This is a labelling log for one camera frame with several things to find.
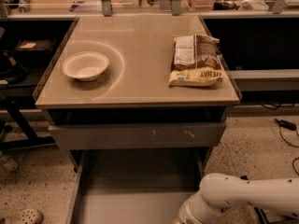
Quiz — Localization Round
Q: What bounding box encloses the grey drawer cabinet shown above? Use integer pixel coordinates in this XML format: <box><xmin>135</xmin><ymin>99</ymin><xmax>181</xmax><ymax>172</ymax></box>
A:
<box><xmin>35</xmin><ymin>15</ymin><xmax>240</xmax><ymax>165</ymax></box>

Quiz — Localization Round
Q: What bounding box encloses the white paper bowl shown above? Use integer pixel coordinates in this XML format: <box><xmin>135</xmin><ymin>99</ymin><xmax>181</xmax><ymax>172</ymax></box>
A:
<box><xmin>63</xmin><ymin>51</ymin><xmax>109</xmax><ymax>81</ymax></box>

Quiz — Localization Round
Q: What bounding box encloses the black box with label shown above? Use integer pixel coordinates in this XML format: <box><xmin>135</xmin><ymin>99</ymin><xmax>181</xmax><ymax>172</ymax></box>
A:
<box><xmin>14</xmin><ymin>39</ymin><xmax>56</xmax><ymax>67</ymax></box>

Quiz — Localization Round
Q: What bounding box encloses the plastic bottle on floor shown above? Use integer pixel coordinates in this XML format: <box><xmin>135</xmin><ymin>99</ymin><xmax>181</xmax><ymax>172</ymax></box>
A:
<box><xmin>0</xmin><ymin>154</ymin><xmax>18</xmax><ymax>172</ymax></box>

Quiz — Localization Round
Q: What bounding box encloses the grey top drawer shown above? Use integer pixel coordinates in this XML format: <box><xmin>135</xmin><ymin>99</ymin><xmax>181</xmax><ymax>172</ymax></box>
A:
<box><xmin>49</xmin><ymin>122</ymin><xmax>226</xmax><ymax>150</ymax></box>

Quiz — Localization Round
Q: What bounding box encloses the grey drawer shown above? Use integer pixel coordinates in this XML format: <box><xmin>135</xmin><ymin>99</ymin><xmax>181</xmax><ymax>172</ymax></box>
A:
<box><xmin>49</xmin><ymin>122</ymin><xmax>226</xmax><ymax>150</ymax></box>
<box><xmin>65</xmin><ymin>148</ymin><xmax>202</xmax><ymax>224</ymax></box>

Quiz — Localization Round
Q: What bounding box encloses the black table leg frame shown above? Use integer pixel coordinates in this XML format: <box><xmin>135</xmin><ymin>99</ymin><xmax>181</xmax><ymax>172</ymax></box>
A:
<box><xmin>0</xmin><ymin>98</ymin><xmax>55</xmax><ymax>150</ymax></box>

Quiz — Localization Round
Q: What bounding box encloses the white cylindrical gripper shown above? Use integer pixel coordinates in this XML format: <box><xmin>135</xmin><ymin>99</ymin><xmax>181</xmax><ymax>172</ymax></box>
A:
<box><xmin>172</xmin><ymin>191</ymin><xmax>226</xmax><ymax>224</ymax></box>

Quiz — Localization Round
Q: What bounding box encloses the brown yellow snack bag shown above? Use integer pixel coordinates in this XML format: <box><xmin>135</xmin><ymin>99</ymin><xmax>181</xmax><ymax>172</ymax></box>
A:
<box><xmin>168</xmin><ymin>35</ymin><xmax>222</xmax><ymax>87</ymax></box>

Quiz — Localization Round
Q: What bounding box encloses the white perforated clog shoe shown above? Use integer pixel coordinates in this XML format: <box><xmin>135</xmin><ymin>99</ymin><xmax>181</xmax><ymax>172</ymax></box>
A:
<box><xmin>0</xmin><ymin>209</ymin><xmax>43</xmax><ymax>224</ymax></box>

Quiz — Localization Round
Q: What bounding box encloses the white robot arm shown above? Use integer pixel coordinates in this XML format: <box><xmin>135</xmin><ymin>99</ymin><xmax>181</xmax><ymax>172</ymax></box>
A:
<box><xmin>171</xmin><ymin>173</ymin><xmax>299</xmax><ymax>224</ymax></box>

